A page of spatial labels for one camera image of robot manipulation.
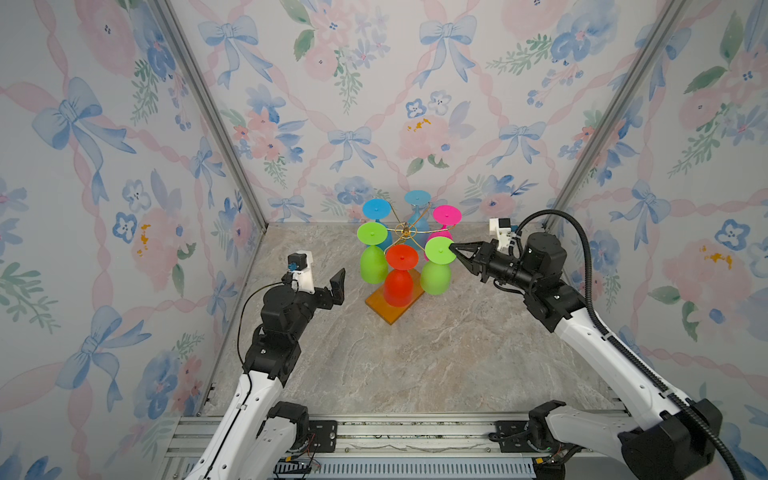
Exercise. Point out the aluminium rail base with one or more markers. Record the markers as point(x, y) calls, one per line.
point(401, 446)

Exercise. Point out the aluminium corner post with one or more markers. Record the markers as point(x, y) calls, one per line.
point(658, 36)
point(179, 45)

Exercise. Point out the blue wine glass right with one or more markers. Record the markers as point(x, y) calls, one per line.
point(420, 202)

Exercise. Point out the blue wine glass left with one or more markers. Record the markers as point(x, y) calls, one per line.
point(377, 210)

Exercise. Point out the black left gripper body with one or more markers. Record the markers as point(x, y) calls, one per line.
point(317, 300)

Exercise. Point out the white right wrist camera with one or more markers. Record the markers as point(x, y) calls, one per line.
point(504, 232)

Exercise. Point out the aluminium corner post left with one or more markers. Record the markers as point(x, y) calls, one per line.
point(179, 45)

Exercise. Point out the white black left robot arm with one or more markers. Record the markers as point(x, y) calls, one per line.
point(259, 428)

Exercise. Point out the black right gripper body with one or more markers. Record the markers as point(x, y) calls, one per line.
point(502, 270)

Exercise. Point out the green wine glass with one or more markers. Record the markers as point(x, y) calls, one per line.
point(436, 274)
point(373, 264)

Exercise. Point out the red wine glass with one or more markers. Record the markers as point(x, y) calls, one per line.
point(399, 284)

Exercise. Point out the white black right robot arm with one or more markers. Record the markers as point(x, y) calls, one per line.
point(666, 436)

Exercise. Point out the blue wine glass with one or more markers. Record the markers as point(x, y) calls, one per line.
point(377, 210)
point(420, 202)

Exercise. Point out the gold wire rack wooden base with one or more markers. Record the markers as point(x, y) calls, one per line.
point(400, 234)

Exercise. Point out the pink wine glass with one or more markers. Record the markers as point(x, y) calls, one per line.
point(447, 218)

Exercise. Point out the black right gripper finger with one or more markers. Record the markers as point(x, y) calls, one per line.
point(473, 248)
point(475, 262)

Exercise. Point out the aluminium corner post right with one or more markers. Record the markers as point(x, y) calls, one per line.
point(658, 36)

